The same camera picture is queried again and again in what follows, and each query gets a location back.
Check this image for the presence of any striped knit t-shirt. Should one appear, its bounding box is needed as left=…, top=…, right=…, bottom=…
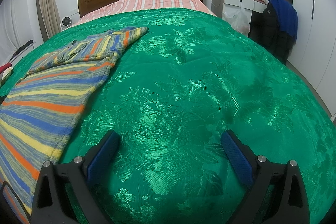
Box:
left=0, top=27, right=150, bottom=224

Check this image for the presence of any dark long object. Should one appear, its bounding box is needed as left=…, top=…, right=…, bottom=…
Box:
left=8, top=40, right=34, bottom=63

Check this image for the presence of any white wardrobe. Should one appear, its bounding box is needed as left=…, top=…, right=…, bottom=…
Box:
left=273, top=0, right=336, bottom=119

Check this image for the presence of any blue garment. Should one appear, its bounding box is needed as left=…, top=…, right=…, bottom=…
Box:
left=268, top=0, right=299, bottom=41

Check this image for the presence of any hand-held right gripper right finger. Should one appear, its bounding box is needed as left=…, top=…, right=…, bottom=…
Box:
left=220, top=130, right=310, bottom=224

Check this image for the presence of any white plastic bag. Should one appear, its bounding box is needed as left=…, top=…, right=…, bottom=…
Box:
left=222, top=1, right=250, bottom=36

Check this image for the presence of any black jacket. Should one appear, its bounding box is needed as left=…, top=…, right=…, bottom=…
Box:
left=248, top=2, right=294, bottom=63

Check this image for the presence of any green floral blanket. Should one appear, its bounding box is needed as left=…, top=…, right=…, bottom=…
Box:
left=0, top=7, right=336, bottom=224

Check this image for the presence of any small white fan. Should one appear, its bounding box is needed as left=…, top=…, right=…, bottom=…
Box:
left=60, top=17, right=71, bottom=31

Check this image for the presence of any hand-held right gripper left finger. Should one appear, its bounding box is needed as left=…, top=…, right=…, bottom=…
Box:
left=31, top=130, right=121, bottom=224

